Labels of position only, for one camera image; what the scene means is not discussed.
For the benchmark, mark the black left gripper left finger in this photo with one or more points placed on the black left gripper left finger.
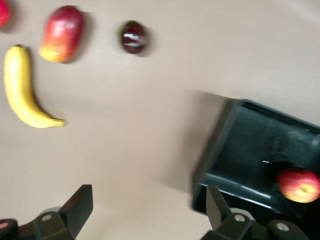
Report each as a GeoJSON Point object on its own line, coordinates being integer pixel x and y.
{"type": "Point", "coordinates": [72, 217]}

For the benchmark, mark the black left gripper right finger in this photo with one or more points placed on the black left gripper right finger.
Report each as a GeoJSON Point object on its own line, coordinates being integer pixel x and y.
{"type": "Point", "coordinates": [225, 227]}

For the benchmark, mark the red pomegranate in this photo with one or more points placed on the red pomegranate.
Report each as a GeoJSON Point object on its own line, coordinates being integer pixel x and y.
{"type": "Point", "coordinates": [3, 12]}

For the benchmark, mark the yellow banana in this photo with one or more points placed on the yellow banana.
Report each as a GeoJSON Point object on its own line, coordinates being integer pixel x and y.
{"type": "Point", "coordinates": [18, 95]}

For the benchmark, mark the red yellow mango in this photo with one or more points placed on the red yellow mango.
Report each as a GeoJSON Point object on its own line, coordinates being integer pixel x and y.
{"type": "Point", "coordinates": [62, 35]}

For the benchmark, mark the red yellow apple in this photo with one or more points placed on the red yellow apple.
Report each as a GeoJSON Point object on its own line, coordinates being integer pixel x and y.
{"type": "Point", "coordinates": [298, 185]}

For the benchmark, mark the black plastic box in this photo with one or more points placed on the black plastic box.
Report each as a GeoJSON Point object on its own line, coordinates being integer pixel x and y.
{"type": "Point", "coordinates": [245, 150]}

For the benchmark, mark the dark purple mangosteen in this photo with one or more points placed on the dark purple mangosteen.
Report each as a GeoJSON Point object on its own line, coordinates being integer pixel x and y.
{"type": "Point", "coordinates": [133, 37]}

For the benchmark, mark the brown table mat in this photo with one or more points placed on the brown table mat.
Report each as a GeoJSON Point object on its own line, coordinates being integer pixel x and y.
{"type": "Point", "coordinates": [125, 125]}

